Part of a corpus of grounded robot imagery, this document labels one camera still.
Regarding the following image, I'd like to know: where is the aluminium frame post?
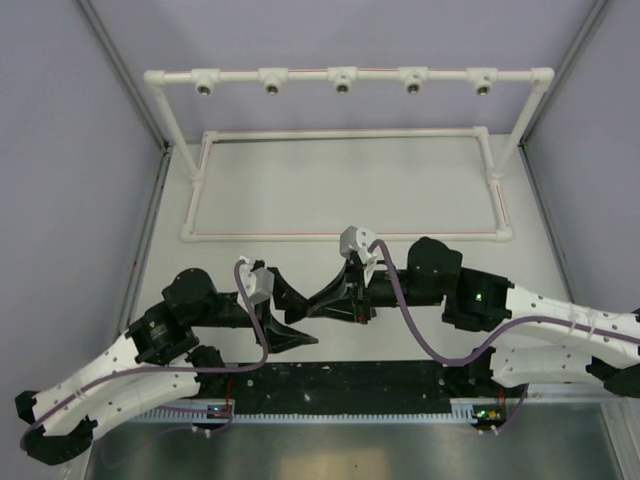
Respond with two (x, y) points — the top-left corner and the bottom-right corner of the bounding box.
(521, 1), (639, 312)
(73, 0), (172, 338)

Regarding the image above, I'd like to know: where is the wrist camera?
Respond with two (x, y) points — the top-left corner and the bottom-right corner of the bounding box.
(339, 226), (377, 272)
(234, 256), (275, 310)

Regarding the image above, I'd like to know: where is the left aluminium frame post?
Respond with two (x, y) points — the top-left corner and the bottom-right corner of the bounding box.
(73, 0), (172, 338)

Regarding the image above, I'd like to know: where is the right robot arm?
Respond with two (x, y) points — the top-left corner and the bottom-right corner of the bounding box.
(305, 237), (639, 398)

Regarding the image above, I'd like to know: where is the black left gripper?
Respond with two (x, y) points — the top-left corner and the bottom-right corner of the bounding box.
(191, 268), (320, 353)

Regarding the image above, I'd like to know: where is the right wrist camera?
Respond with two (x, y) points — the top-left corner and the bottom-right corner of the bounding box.
(339, 226), (377, 272)

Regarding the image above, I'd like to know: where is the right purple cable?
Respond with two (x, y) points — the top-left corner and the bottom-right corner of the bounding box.
(367, 239), (640, 367)

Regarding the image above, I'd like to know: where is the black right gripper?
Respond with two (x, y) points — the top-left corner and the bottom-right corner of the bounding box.
(309, 258), (444, 325)

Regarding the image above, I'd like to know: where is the right aluminium frame post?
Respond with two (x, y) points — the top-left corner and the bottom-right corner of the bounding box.
(521, 1), (639, 312)

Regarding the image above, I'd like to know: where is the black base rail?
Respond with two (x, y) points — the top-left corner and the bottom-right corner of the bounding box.
(196, 360), (506, 415)

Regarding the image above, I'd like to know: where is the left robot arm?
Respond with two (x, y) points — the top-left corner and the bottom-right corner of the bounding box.
(15, 261), (317, 465)

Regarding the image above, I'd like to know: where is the white PVC pipe frame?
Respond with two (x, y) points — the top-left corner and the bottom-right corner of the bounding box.
(144, 66), (555, 243)

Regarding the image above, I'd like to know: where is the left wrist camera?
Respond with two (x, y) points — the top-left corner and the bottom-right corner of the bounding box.
(234, 256), (275, 310)

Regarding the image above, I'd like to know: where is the grey slotted cable duct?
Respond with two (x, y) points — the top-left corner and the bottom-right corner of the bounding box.
(133, 400), (507, 429)

